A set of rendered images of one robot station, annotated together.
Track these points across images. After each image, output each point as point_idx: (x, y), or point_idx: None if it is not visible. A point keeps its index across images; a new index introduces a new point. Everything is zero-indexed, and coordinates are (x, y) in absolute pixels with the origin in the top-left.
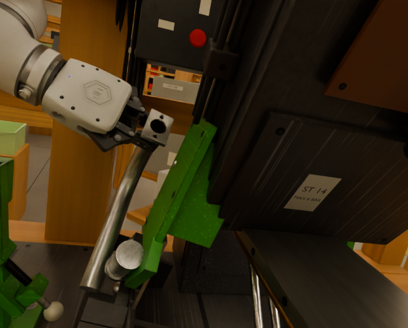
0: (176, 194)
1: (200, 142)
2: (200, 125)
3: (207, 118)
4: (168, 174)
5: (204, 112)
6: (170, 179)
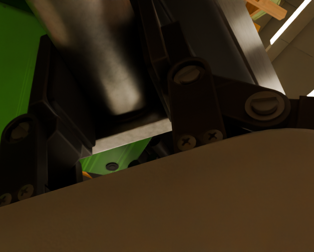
0: None
1: (95, 172)
2: (135, 141)
3: (142, 163)
4: (1, 21)
5: (219, 39)
6: None
